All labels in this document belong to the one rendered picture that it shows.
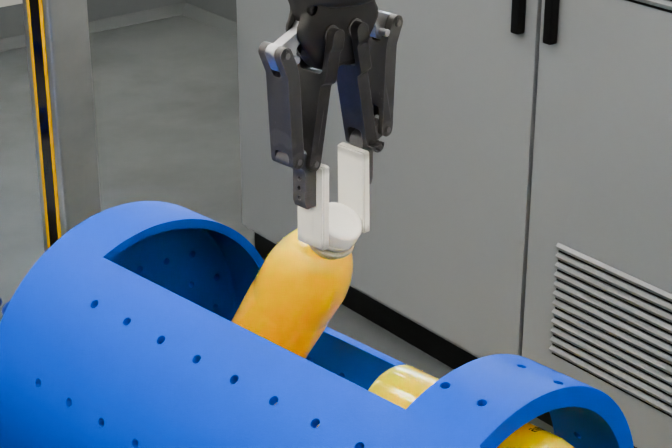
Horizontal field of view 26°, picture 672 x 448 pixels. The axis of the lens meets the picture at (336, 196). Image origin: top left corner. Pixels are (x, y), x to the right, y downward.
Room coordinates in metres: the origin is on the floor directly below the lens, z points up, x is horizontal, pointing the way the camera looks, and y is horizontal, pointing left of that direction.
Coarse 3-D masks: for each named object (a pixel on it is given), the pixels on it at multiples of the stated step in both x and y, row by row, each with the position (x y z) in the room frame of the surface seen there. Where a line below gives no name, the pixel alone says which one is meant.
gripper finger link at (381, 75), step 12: (396, 24) 1.09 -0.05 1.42; (384, 36) 1.09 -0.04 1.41; (396, 36) 1.10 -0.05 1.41; (372, 48) 1.10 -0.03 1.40; (384, 48) 1.09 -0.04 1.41; (396, 48) 1.10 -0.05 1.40; (372, 60) 1.10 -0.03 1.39; (384, 60) 1.09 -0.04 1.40; (372, 72) 1.10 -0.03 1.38; (384, 72) 1.09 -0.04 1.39; (372, 84) 1.10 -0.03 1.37; (384, 84) 1.09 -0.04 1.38; (372, 96) 1.09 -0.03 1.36; (384, 96) 1.09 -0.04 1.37; (384, 108) 1.09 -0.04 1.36; (384, 120) 1.09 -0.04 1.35; (384, 132) 1.09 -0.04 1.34
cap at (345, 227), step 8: (336, 208) 1.07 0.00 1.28; (344, 208) 1.07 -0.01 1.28; (336, 216) 1.06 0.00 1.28; (344, 216) 1.06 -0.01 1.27; (352, 216) 1.07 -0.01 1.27; (336, 224) 1.05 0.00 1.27; (344, 224) 1.05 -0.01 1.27; (352, 224) 1.06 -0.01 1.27; (360, 224) 1.06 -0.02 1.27; (336, 232) 1.04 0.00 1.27; (344, 232) 1.05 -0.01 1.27; (352, 232) 1.05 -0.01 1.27; (360, 232) 1.05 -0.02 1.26; (336, 240) 1.04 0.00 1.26; (344, 240) 1.04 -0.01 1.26; (352, 240) 1.05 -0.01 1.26; (328, 248) 1.05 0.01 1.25; (336, 248) 1.05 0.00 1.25; (344, 248) 1.05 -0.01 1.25
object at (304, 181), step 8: (280, 152) 1.03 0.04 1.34; (304, 152) 1.04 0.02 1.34; (280, 160) 1.02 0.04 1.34; (288, 160) 1.02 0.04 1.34; (304, 160) 1.03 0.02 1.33; (304, 168) 1.03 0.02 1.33; (296, 176) 1.04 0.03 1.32; (304, 176) 1.03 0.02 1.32; (312, 176) 1.04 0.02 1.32; (296, 184) 1.04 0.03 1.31; (304, 184) 1.03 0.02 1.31; (312, 184) 1.04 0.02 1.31; (296, 192) 1.04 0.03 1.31; (304, 192) 1.03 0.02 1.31; (312, 192) 1.04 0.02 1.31; (296, 200) 1.04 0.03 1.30; (304, 200) 1.03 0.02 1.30; (312, 200) 1.04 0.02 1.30
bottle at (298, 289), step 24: (288, 240) 1.07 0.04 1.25; (264, 264) 1.08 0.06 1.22; (288, 264) 1.06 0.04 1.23; (312, 264) 1.05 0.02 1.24; (336, 264) 1.05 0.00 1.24; (264, 288) 1.07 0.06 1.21; (288, 288) 1.05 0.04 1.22; (312, 288) 1.05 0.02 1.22; (336, 288) 1.05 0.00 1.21; (240, 312) 1.10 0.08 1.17; (264, 312) 1.07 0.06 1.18; (288, 312) 1.05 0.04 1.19; (312, 312) 1.05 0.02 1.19; (264, 336) 1.07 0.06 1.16; (288, 336) 1.06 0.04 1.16; (312, 336) 1.07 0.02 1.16
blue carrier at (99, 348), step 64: (64, 256) 1.11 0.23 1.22; (128, 256) 1.18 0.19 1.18; (192, 256) 1.23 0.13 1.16; (256, 256) 1.21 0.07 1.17; (64, 320) 1.05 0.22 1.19; (128, 320) 1.02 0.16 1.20; (192, 320) 0.99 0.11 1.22; (0, 384) 1.06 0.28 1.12; (64, 384) 1.01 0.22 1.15; (128, 384) 0.97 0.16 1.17; (192, 384) 0.94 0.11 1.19; (256, 384) 0.92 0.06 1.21; (320, 384) 0.90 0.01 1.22; (448, 384) 0.87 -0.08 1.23; (512, 384) 0.87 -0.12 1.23; (576, 384) 0.89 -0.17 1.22
